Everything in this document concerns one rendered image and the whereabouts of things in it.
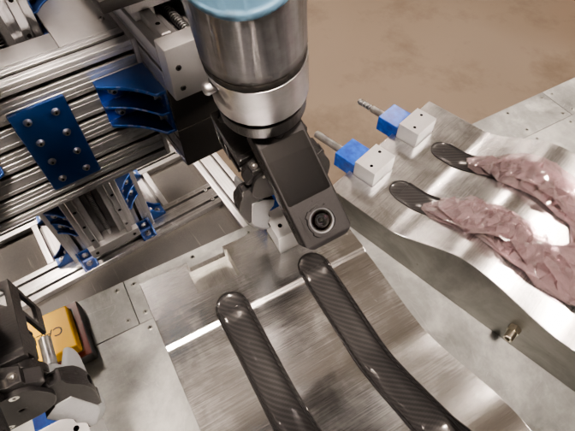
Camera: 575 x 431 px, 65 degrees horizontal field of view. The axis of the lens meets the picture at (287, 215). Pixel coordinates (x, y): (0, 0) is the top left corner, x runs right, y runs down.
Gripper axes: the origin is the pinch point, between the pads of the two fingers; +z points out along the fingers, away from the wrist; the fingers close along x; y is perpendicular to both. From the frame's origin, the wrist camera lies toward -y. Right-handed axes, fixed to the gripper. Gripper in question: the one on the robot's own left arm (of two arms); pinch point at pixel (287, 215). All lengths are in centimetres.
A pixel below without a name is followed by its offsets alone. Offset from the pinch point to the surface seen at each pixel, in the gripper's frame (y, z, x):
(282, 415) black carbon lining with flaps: -18.3, 1.8, 11.0
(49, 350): -2.2, -4.0, 27.7
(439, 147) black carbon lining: 3.5, 13.5, -28.6
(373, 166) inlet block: 3.9, 8.7, -15.9
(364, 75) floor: 95, 122, -88
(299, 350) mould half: -13.5, 2.7, 6.3
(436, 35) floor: 102, 131, -138
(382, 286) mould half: -11.9, 4.7, -6.0
